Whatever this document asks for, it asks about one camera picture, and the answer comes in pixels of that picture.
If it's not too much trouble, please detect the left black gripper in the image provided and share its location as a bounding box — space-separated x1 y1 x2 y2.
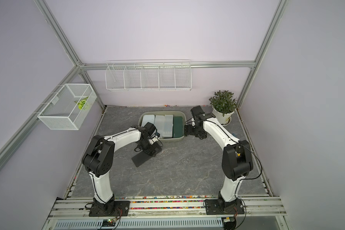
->
137 138 159 158

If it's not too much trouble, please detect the black pencil case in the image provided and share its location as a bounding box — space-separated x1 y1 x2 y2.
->
132 145 162 167

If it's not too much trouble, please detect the dark green pencil case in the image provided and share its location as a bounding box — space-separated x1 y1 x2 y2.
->
172 116 184 138

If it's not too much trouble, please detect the pale blue pencil case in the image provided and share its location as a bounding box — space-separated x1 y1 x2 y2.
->
141 114 155 127

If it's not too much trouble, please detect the frosted clear pencil case front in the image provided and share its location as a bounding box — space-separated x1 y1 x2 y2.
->
154 115 165 138

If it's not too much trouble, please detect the frosted clear pencil case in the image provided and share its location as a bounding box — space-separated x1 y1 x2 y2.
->
154 115 165 138
163 115 173 139

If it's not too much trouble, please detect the grey-green plastic storage box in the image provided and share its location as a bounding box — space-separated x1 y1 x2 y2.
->
138 111 187 143

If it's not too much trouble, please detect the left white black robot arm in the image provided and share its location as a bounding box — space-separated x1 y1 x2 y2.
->
81 123 163 213

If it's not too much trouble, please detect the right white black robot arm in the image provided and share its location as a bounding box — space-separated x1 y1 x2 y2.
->
184 118 254 209

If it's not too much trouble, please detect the large potted green plant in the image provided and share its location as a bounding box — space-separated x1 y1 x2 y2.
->
209 90 238 125

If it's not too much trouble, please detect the green leaf toy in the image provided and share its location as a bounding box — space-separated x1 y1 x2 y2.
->
74 97 90 111

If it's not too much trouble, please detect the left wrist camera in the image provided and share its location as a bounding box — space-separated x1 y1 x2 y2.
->
143 122 157 139

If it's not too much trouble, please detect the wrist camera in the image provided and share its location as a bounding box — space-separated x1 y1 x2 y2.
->
190 106 211 122
143 122 157 139

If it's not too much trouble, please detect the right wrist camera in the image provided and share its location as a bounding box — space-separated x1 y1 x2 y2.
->
190 106 211 122

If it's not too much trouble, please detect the white wire wall shelf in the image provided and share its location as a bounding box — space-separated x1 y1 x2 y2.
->
105 59 192 92

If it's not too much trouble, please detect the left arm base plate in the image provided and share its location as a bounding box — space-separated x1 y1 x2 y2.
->
89 200 130 217

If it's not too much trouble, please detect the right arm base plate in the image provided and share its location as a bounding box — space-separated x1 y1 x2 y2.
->
203 198 245 215

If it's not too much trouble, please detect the white mesh wall basket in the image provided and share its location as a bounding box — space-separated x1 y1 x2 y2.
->
37 83 97 130

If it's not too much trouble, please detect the aluminium rail front frame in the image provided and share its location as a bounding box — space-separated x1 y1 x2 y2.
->
43 195 291 230

